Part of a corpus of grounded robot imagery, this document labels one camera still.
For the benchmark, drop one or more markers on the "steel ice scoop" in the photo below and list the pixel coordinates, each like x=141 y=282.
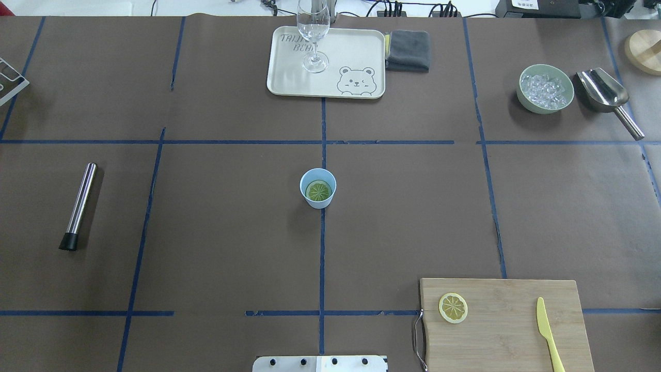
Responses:
x=607 y=95

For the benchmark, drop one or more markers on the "cream bear tray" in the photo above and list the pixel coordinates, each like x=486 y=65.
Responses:
x=356 y=67

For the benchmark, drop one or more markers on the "lemon slice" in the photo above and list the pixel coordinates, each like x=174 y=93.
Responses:
x=318 y=190
x=453 y=308

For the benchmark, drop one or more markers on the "clear wine glass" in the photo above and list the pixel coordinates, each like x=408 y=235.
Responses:
x=313 y=22

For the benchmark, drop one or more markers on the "bamboo cutting board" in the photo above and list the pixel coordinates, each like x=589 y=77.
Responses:
x=500 y=331

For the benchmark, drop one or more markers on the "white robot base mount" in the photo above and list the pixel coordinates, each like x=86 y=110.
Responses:
x=321 y=363

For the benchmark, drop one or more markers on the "white cup rack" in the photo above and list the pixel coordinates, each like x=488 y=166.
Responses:
x=12 y=82

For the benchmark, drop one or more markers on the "yellow plastic knife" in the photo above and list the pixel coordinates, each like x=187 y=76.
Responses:
x=546 y=332

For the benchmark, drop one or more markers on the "light blue cup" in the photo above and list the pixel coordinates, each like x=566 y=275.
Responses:
x=318 y=174

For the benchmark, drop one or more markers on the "green bowl of ice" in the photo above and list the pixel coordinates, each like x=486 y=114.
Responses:
x=544 y=89

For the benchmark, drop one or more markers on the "steel muddler black tip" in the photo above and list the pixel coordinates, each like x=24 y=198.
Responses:
x=72 y=233

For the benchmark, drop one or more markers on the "grey folded cloth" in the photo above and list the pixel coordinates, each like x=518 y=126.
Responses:
x=408 y=50

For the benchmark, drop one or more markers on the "black computer box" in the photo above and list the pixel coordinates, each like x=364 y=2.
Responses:
x=550 y=9

